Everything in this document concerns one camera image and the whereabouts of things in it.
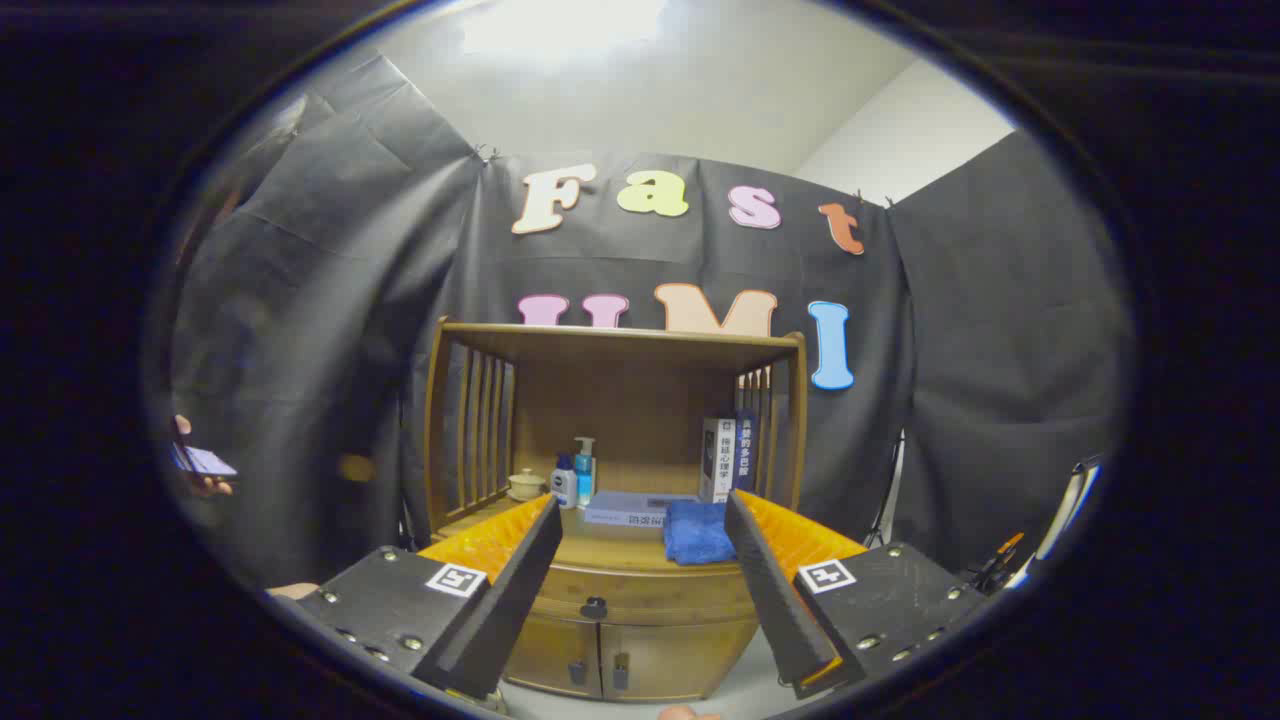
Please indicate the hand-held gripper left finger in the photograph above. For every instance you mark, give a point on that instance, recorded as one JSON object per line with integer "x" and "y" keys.
{"x": 505, "y": 610}

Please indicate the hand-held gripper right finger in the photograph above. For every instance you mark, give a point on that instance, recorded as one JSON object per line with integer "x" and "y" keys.
{"x": 780, "y": 600}

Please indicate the wooden drawer with black knob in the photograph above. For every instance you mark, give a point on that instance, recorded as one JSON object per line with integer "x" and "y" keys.
{"x": 650, "y": 590}

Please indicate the wooden countertop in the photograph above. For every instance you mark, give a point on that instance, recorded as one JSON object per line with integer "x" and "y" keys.
{"x": 620, "y": 545}

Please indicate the wooden cabinet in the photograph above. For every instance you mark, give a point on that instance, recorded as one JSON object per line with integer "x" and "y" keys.
{"x": 640, "y": 400}

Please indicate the blue folded towel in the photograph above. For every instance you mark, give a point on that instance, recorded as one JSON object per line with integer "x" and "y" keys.
{"x": 695, "y": 530}

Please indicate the cream lidded teacup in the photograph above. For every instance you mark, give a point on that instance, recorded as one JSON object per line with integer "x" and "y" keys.
{"x": 525, "y": 487}

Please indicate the white bottle with blue cap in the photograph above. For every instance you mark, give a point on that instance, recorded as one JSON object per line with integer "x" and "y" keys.
{"x": 564, "y": 488}

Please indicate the white standing book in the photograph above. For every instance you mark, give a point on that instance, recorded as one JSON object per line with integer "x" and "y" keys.
{"x": 722, "y": 460}

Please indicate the dark blue standing book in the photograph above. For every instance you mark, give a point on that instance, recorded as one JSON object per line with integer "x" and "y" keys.
{"x": 747, "y": 450}

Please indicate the black stand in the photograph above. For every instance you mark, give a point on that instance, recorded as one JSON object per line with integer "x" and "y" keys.
{"x": 890, "y": 490}

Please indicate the blue pump bottle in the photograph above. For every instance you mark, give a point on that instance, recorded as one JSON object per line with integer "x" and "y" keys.
{"x": 585, "y": 470}

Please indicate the pale blue lying book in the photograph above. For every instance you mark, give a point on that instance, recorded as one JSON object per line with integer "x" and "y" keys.
{"x": 630, "y": 508}

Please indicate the person's knee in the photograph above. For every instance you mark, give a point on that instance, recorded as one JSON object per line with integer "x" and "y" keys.
{"x": 295, "y": 592}

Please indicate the orange and black tool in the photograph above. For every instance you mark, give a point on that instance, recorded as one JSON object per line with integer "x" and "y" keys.
{"x": 1000, "y": 560}

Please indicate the white panel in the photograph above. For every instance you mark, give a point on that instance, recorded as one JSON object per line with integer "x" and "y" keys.
{"x": 1070, "y": 510}

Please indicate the smartphone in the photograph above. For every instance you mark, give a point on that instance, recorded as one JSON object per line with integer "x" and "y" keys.
{"x": 205, "y": 461}

